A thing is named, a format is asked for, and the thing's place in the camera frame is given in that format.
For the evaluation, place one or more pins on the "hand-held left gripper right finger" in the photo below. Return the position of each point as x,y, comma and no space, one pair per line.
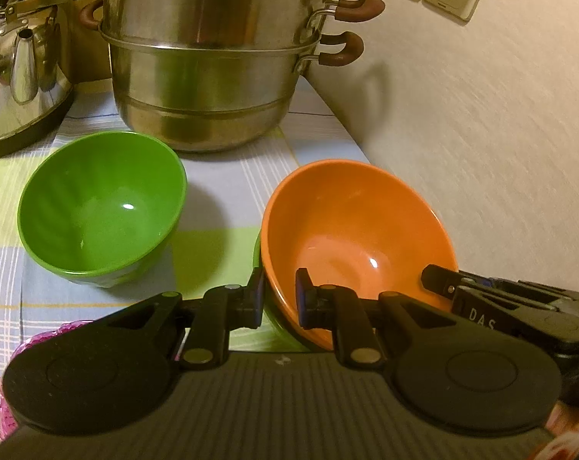
301,297

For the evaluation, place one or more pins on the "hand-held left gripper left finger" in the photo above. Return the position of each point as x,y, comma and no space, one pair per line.
256,297

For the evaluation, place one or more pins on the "stainless steel steamer pot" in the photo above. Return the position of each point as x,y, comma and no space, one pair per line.
198,81

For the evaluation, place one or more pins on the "orange plastic bowl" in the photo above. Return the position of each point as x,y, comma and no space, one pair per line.
347,230

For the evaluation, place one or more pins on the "pink glass plate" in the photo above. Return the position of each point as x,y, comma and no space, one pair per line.
35,340

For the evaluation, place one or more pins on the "stainless steel kettle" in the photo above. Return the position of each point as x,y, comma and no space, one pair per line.
21,67

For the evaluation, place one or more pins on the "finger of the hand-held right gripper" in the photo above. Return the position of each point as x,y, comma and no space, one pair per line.
515,290
440,280

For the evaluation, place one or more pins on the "checked pastel tablecloth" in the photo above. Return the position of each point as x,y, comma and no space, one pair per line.
232,191

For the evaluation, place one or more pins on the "green plastic bowl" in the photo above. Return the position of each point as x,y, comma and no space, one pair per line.
102,211
282,333

